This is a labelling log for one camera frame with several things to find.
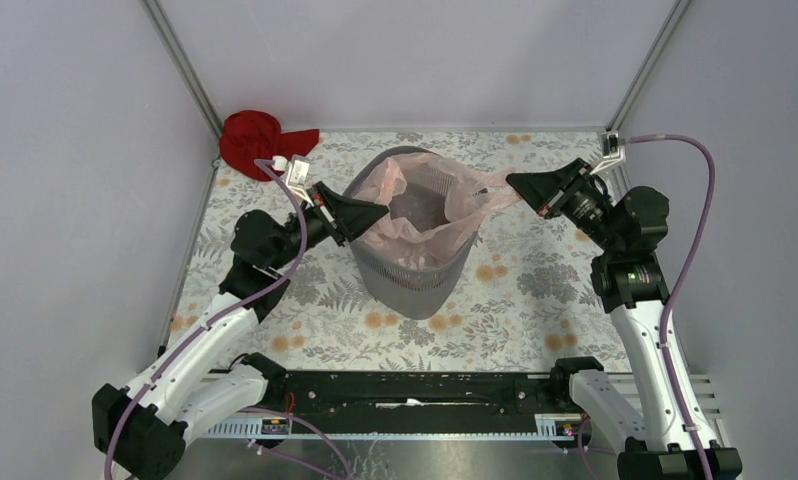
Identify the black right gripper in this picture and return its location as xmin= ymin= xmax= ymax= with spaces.
xmin=505 ymin=158 xmax=621 ymax=254

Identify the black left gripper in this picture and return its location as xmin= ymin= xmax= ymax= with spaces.
xmin=268 ymin=181 xmax=389 ymax=271

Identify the pink plastic trash bag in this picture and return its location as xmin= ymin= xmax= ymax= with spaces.
xmin=347 ymin=151 xmax=520 ymax=271

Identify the grey slotted trash bin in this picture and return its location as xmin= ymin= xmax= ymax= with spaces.
xmin=351 ymin=146 xmax=477 ymax=320

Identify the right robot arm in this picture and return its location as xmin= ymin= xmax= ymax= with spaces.
xmin=506 ymin=159 xmax=743 ymax=479

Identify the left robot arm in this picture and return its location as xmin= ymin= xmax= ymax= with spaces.
xmin=91 ymin=182 xmax=389 ymax=479

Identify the floral patterned table mat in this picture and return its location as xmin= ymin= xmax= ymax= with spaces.
xmin=165 ymin=131 xmax=630 ymax=372

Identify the red crumpled cloth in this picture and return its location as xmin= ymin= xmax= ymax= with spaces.
xmin=219 ymin=110 xmax=320 ymax=182

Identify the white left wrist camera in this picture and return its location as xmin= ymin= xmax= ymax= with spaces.
xmin=271 ymin=155 xmax=313 ymax=206

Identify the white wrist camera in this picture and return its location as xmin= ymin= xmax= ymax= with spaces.
xmin=271 ymin=155 xmax=313 ymax=206
xmin=590 ymin=131 xmax=626 ymax=175

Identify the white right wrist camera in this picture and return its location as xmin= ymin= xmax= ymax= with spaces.
xmin=590 ymin=131 xmax=626 ymax=175

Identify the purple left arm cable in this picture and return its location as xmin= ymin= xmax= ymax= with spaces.
xmin=102 ymin=158 xmax=310 ymax=480

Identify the aluminium frame post right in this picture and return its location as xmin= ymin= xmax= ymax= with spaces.
xmin=605 ymin=0 xmax=695 ymax=131

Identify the aluminium frame post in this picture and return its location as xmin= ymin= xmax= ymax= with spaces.
xmin=605 ymin=0 xmax=695 ymax=131
xmin=140 ymin=0 xmax=223 ymax=138

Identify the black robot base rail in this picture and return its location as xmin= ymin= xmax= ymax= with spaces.
xmin=257 ymin=370 xmax=584 ymax=423

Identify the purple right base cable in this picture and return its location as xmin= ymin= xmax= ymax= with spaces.
xmin=561 ymin=410 xmax=616 ymax=480

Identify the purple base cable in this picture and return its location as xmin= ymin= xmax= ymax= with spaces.
xmin=246 ymin=405 xmax=355 ymax=480
xmin=561 ymin=410 xmax=616 ymax=480

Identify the white slotted cable duct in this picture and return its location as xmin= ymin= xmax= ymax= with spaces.
xmin=202 ymin=412 xmax=580 ymax=442

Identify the aluminium frame post left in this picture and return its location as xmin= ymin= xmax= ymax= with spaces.
xmin=140 ymin=0 xmax=223 ymax=138

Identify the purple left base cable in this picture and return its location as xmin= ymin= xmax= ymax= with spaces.
xmin=246 ymin=405 xmax=355 ymax=480

